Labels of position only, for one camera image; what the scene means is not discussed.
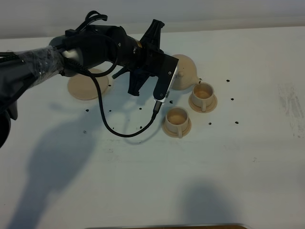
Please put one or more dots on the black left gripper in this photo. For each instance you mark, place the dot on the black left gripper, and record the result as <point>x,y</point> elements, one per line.
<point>149,58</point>

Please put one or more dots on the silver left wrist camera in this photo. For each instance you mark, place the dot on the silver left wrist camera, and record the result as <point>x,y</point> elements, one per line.
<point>166,73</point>

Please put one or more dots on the beige far teacup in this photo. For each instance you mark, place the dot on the beige far teacup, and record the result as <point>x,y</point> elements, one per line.
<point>203,90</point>

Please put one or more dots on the beige teapot saucer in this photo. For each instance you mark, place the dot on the beige teapot saucer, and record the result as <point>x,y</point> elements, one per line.
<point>83,88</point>

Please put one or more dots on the beige near cup saucer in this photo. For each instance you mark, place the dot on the beige near cup saucer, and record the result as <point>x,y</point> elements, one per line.
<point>176,135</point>

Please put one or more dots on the beige teacup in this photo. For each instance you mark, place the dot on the beige teacup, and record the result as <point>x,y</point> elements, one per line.
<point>177,119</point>
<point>203,90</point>

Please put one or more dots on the beige cup saucer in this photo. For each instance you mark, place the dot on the beige cup saucer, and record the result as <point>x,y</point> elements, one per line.
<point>176,135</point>
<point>202,105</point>

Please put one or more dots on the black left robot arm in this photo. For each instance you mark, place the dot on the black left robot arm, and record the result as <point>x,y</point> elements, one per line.
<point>91,50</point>

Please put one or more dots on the beige near teacup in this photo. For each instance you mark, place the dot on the beige near teacup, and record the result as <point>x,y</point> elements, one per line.
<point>177,119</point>

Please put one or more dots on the beige far cup saucer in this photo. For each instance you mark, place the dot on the beige far cup saucer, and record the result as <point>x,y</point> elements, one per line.
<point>202,105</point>

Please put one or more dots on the beige teapot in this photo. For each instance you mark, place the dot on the beige teapot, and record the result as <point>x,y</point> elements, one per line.
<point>186,75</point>

